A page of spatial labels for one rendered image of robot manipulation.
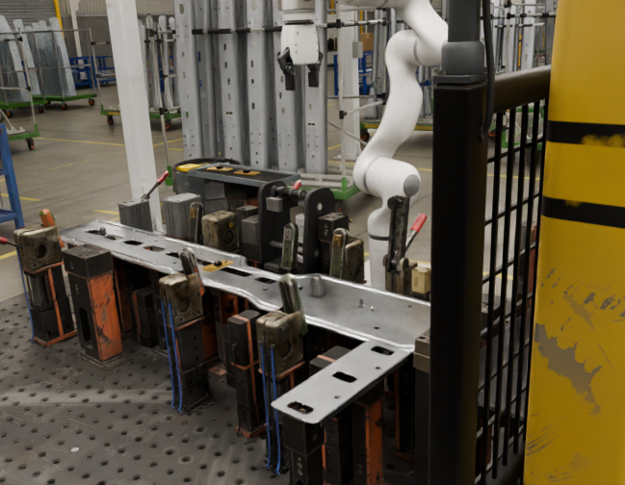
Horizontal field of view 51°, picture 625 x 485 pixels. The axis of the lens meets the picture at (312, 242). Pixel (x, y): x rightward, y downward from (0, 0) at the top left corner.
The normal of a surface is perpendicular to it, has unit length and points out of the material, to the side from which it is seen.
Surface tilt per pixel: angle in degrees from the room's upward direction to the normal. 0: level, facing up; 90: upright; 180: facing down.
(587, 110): 90
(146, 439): 0
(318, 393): 0
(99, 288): 90
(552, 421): 90
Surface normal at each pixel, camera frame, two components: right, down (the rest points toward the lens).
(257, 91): -0.44, 0.24
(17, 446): -0.04, -0.95
